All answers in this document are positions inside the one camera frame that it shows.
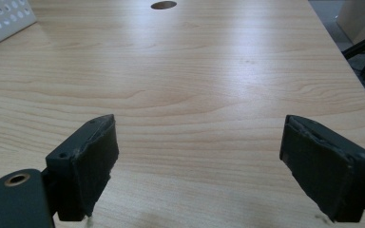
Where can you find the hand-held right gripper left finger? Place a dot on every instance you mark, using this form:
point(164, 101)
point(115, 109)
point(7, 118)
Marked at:
point(82, 167)

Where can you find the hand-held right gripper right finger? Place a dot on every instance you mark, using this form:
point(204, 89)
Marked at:
point(326, 164)

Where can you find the beige cabinet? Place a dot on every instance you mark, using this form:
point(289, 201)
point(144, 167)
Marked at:
point(361, 19)

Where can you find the white perforated basket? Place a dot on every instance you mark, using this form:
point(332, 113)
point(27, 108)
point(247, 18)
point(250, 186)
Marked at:
point(0, 19)

